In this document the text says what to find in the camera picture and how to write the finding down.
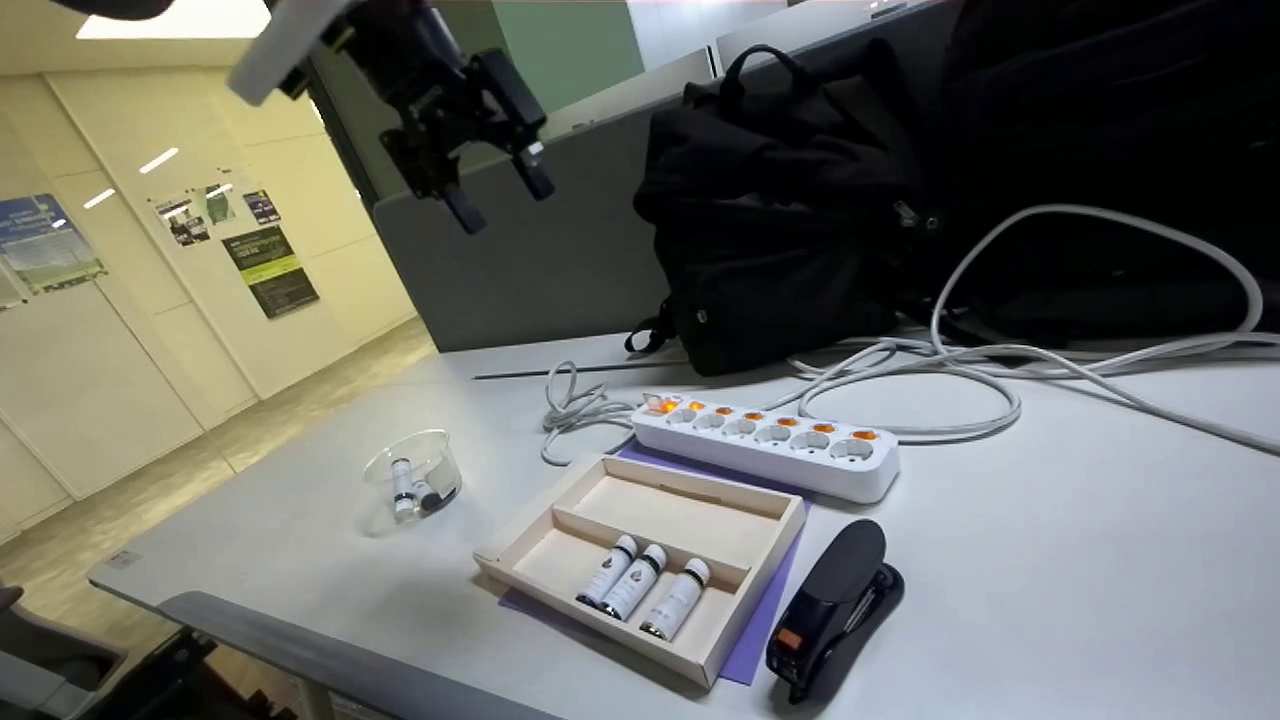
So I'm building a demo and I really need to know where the white six-socket power strip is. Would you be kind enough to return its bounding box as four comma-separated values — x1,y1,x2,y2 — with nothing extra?
626,387,905,509

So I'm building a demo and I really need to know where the black chair with armrest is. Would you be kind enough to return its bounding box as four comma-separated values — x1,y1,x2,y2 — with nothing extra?
0,580,302,720

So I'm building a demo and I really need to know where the white bundled power cord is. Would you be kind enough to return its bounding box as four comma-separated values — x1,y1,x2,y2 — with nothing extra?
534,357,648,472

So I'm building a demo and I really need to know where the small photo wall notice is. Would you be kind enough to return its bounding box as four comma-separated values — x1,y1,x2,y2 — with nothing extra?
151,198,217,252

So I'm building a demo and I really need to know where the small bottle inside cup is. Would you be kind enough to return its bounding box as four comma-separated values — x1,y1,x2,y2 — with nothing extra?
389,452,422,523

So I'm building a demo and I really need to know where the blue wall poster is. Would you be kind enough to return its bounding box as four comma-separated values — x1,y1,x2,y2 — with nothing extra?
0,188,109,308

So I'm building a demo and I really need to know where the wooden compartment tray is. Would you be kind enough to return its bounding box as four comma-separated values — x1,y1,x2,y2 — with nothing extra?
471,452,813,693

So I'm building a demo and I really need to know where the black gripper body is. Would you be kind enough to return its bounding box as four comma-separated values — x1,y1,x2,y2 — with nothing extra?
315,0,534,203

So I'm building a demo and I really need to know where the small dark wall notice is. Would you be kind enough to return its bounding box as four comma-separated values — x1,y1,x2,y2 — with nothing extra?
236,183,284,228

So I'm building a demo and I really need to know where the long white looped cable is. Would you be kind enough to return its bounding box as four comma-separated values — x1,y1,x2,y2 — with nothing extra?
777,201,1280,466

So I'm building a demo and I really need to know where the small green wall notice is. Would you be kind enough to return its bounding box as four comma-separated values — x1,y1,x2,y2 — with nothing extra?
194,179,238,228

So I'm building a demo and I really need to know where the grey desk partition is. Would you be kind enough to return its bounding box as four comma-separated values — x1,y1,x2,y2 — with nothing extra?
309,0,965,357

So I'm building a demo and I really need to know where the black stapler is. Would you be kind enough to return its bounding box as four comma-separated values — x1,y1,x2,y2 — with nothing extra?
762,517,908,708

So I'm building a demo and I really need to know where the black backpack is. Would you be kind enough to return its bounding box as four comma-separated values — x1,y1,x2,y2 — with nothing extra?
618,36,945,379

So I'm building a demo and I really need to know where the thin black rod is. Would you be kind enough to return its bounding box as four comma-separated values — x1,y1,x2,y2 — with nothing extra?
466,353,648,387

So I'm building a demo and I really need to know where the black and green wall poster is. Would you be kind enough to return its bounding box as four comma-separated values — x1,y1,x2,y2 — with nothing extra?
217,225,324,324

